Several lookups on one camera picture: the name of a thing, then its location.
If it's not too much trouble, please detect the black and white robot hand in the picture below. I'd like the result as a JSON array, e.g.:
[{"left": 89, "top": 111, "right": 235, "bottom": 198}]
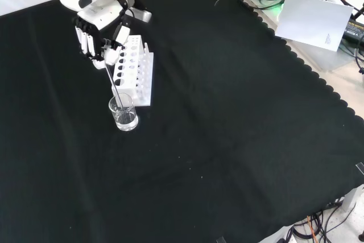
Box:
[{"left": 72, "top": 0, "right": 132, "bottom": 71}]

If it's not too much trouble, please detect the clear glass rod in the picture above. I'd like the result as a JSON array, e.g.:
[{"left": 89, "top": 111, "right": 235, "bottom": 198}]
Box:
[{"left": 105, "top": 60, "right": 124, "bottom": 112}]

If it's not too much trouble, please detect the white test tube rack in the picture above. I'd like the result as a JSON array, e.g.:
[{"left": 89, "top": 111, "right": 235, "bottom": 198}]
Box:
[{"left": 111, "top": 35, "right": 155, "bottom": 107}]

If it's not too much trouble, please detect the clear glass beaker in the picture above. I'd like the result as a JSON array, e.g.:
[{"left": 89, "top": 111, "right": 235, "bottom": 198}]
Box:
[{"left": 108, "top": 92, "right": 139, "bottom": 132}]

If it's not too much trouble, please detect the black bench cloth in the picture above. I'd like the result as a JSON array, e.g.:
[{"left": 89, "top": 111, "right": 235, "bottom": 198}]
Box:
[{"left": 0, "top": 0, "right": 364, "bottom": 243}]

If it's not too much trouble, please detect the black power adapter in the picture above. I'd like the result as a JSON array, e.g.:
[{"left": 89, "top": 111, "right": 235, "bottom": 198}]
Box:
[{"left": 342, "top": 17, "right": 364, "bottom": 46}]

